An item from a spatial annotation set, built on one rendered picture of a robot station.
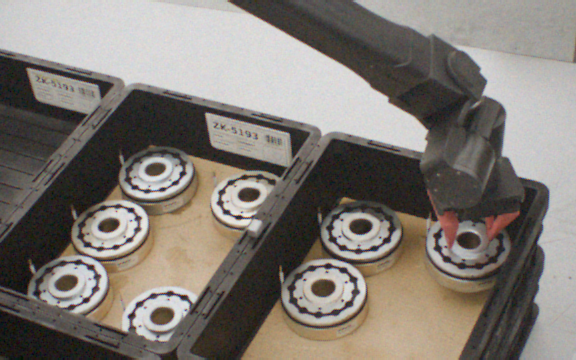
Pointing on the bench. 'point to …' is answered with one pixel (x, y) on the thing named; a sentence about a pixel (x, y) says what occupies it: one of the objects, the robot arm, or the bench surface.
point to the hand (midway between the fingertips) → (469, 236)
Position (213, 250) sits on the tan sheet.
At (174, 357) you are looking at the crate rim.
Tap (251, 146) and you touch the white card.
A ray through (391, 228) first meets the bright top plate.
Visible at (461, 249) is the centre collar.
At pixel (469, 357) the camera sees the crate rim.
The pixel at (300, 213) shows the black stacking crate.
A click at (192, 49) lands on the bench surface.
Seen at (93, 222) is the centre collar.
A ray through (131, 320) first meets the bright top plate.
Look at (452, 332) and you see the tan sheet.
